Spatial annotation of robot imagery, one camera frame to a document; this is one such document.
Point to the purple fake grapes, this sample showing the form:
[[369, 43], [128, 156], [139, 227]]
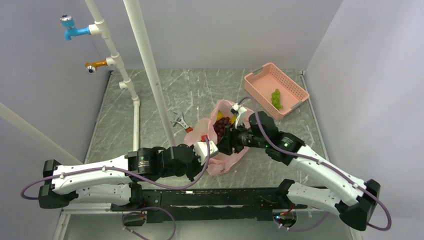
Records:
[[220, 127]]

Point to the yellow fake fruit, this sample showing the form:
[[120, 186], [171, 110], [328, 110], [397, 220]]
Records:
[[219, 115]]

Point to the blue faucet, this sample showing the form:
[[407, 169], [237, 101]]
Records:
[[71, 30]]

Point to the green fake grapes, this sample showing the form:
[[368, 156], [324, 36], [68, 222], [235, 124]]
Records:
[[276, 99]]

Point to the orange faucet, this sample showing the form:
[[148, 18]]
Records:
[[92, 67]]

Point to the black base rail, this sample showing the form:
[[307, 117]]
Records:
[[260, 203]]

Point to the red handled adjustable wrench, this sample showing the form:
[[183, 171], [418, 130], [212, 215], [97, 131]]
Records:
[[179, 120]]

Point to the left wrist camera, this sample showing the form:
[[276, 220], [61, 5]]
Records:
[[205, 149]]

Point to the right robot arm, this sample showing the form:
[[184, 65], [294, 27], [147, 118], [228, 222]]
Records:
[[352, 199]]

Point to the pink plastic bag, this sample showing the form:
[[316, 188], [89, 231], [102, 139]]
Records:
[[220, 163]]

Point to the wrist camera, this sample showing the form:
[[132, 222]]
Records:
[[239, 111], [205, 149]]

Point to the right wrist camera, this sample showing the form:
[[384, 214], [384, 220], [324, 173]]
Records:
[[239, 111]]

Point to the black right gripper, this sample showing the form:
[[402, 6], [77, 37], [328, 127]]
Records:
[[230, 139]]

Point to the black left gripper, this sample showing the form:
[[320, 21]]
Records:
[[198, 168]]

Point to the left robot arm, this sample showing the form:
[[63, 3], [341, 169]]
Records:
[[115, 180]]

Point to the pink plastic basket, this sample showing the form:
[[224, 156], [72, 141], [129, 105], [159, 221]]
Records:
[[262, 82]]

